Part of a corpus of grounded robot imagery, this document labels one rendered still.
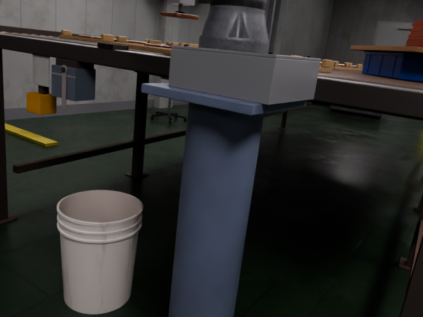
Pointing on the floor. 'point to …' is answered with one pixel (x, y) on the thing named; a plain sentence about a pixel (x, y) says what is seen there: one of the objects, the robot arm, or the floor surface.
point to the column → (213, 198)
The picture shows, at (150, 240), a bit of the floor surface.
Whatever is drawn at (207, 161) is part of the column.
